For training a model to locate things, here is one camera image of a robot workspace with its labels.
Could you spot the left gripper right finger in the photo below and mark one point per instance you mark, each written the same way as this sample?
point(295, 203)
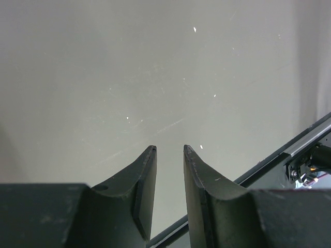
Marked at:
point(222, 213)

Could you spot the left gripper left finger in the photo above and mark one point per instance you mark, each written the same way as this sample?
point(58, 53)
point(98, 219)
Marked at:
point(114, 213)

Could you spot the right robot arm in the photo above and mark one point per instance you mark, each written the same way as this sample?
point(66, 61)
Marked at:
point(320, 158)

